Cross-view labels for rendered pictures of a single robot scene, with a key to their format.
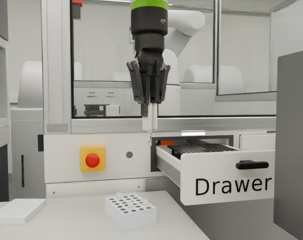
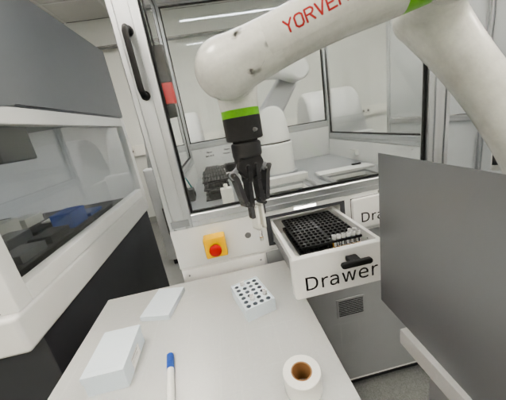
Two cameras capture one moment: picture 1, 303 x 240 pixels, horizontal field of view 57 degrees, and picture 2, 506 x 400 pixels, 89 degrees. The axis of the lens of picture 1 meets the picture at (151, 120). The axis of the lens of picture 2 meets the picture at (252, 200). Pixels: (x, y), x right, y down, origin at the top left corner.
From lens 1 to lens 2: 0.23 m
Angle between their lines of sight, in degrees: 15
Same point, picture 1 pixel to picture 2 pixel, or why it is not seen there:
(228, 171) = (335, 267)
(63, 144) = (187, 236)
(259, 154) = (364, 247)
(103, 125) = (220, 214)
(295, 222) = (399, 308)
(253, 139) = (364, 202)
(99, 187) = (226, 266)
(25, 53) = not seen: hidden behind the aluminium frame
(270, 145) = not seen: hidden behind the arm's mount
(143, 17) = (235, 129)
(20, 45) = not seen: hidden behind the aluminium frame
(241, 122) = (351, 186)
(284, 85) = (385, 184)
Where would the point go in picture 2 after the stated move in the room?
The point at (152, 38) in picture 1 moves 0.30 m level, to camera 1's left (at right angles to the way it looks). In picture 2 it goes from (247, 148) to (130, 167)
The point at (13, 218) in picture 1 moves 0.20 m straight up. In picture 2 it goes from (160, 316) to (139, 253)
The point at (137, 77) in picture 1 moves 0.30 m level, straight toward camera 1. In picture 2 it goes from (239, 188) to (222, 244)
